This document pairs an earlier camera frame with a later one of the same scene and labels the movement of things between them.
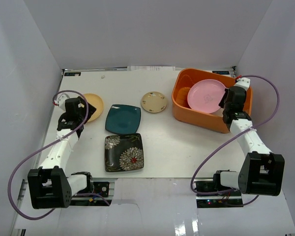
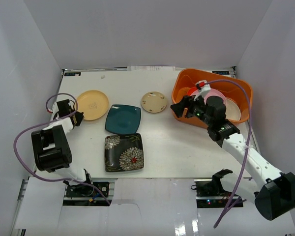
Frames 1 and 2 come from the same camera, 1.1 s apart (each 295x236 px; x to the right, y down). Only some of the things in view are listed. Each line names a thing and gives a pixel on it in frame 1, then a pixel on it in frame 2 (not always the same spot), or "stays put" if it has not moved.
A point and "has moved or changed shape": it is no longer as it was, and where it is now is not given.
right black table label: (221, 72) stays put
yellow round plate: (96, 102) has moved or changed shape
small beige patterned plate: (154, 102) stays put
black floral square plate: (123, 152) stays put
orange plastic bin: (183, 112) stays put
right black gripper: (221, 104) → (178, 108)
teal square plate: (122, 119) stays put
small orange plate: (182, 98) → (191, 90)
